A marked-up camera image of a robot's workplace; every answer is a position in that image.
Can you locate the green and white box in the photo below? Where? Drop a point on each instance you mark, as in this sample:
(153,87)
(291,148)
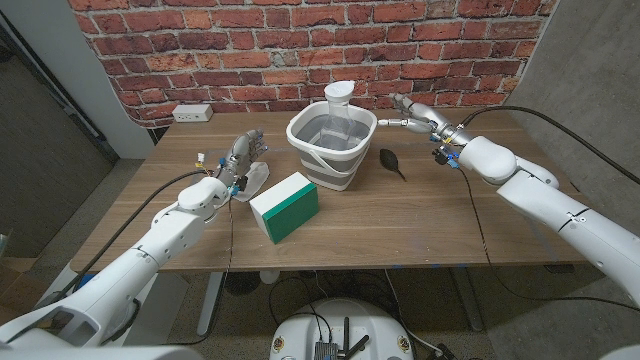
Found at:
(290,212)

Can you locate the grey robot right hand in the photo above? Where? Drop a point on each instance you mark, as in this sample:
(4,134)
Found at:
(430,120)

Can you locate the white table leg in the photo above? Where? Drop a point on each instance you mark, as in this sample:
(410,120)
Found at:
(210,300)

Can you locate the blue floor object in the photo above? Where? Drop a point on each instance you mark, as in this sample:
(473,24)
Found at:
(86,281)

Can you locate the black antenna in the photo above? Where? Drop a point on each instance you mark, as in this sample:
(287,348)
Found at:
(346,332)
(360,346)

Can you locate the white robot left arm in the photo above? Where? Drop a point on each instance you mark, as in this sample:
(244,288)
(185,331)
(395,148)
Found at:
(170,235)

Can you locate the white grey collapsible bucket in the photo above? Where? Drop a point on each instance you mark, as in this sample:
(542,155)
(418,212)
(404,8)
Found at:
(325,170)

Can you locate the small grey electronics box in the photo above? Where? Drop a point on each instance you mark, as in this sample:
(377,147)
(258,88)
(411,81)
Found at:
(323,351)

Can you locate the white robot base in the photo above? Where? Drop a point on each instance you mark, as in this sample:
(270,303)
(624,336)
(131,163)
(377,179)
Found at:
(300,330)

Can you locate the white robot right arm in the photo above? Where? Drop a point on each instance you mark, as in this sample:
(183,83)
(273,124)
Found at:
(550,205)

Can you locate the red brick printed backdrop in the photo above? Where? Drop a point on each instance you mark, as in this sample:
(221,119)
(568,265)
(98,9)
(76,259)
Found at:
(200,50)

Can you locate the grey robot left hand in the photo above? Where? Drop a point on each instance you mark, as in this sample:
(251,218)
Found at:
(240,149)

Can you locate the black rubber bulb blower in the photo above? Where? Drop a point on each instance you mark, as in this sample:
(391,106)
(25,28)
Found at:
(388,158)

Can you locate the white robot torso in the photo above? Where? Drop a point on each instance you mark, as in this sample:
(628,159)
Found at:
(100,354)

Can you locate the grey table leg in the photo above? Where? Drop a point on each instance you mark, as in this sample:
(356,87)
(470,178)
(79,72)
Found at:
(467,300)

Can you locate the white cloth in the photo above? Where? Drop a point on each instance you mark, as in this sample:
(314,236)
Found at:
(257,177)

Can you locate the white power outlet strip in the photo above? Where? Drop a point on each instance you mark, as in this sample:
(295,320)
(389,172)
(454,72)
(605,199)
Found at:
(192,113)

